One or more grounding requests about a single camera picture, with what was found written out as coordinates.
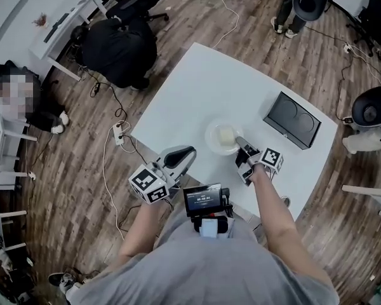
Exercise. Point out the black power adapter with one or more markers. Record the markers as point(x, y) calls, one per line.
point(347, 120)

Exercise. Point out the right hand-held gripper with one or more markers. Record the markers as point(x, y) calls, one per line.
point(271, 159)

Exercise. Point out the small white power strip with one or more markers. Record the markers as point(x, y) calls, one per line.
point(347, 47)

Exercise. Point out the white round plate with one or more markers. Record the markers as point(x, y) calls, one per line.
point(213, 145)

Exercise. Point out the dried plant bunch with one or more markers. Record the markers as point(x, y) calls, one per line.
point(40, 20)

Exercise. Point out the black white sneaker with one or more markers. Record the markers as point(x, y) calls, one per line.
point(62, 281)

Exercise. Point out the person's right forearm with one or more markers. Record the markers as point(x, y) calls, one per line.
point(270, 202)

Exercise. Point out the black rectangular box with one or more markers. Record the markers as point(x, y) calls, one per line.
point(292, 119)

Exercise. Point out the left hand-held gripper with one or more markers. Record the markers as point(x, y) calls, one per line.
point(149, 183)

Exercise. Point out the person's grey shirt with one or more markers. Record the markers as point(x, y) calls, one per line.
point(203, 272)

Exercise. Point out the white curved desk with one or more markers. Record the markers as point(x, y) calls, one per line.
point(209, 84)

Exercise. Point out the black chest screen device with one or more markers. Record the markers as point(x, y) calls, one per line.
point(201, 200)

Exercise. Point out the chest mount with white pack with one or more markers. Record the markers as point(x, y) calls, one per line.
point(209, 227)

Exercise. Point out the person's left forearm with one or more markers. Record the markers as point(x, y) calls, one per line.
point(139, 230)

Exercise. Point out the pale yellow butter block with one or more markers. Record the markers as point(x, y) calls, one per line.
point(226, 134)

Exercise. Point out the black keyboard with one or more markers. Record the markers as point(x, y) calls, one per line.
point(55, 27)

